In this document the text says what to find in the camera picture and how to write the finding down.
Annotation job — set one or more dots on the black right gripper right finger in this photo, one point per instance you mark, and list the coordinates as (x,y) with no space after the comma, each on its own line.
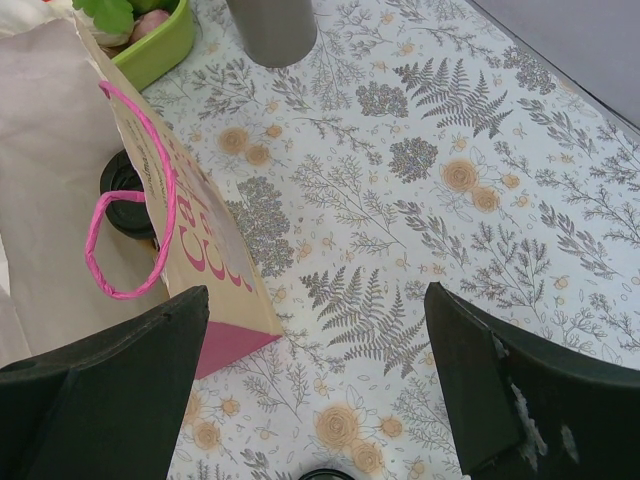
(523,407)

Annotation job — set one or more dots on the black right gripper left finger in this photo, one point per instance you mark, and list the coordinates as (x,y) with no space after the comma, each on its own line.
(109,406)

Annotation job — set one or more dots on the green plastic tray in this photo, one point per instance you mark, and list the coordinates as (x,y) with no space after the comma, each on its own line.
(148,59)

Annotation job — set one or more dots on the black plastic cup lid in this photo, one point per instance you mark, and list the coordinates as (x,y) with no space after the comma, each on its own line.
(127,216)

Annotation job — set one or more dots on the grey straw holder cup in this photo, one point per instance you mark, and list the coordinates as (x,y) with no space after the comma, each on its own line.
(275,33)

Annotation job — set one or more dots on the floral patterned table mat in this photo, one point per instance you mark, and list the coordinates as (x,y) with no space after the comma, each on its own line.
(414,144)

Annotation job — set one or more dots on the kraft paper cakes bag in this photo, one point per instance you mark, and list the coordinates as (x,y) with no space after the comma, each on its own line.
(66,272)

